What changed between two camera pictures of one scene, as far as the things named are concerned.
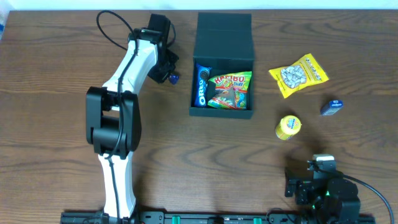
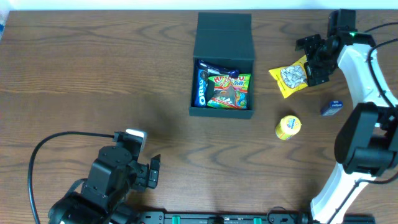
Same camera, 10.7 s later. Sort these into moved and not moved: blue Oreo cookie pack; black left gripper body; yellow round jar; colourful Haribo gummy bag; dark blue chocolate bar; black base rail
Moved: dark blue chocolate bar; black left gripper body
Not moved: yellow round jar; blue Oreo cookie pack; black base rail; colourful Haribo gummy bag
